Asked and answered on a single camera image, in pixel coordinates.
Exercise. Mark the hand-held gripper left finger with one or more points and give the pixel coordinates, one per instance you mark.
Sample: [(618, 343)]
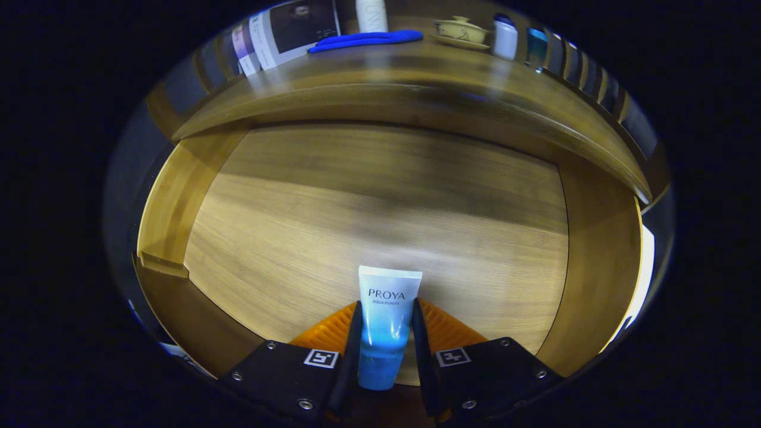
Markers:
[(285, 374)]

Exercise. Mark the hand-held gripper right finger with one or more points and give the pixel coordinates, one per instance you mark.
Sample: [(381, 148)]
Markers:
[(493, 374)]

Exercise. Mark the blue and white tube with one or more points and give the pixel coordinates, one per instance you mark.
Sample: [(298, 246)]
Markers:
[(389, 309)]

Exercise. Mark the wooden drawer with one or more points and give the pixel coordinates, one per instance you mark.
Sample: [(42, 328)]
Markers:
[(386, 208)]

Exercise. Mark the wooden cabinet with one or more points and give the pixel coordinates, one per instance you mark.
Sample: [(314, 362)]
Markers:
[(156, 113)]

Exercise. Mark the wooden countertop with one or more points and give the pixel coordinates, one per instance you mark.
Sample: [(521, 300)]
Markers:
[(416, 71)]

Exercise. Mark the teal bottle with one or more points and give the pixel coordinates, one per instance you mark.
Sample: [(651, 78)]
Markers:
[(536, 50)]

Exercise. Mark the purple book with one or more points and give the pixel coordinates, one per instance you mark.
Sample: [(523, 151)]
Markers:
[(244, 47)]

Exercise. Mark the white bottle with blue cap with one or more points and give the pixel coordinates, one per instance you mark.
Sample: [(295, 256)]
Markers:
[(505, 38)]

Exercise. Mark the blue folded cloth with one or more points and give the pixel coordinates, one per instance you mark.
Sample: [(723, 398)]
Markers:
[(368, 40)]

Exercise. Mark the white portrait book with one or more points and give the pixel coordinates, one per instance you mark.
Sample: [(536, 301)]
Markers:
[(297, 30)]

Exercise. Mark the yellow lidded tea bowl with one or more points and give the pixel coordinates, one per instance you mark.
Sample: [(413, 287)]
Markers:
[(461, 30)]

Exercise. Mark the white pump bottle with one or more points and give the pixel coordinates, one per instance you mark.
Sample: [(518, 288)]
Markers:
[(371, 15)]

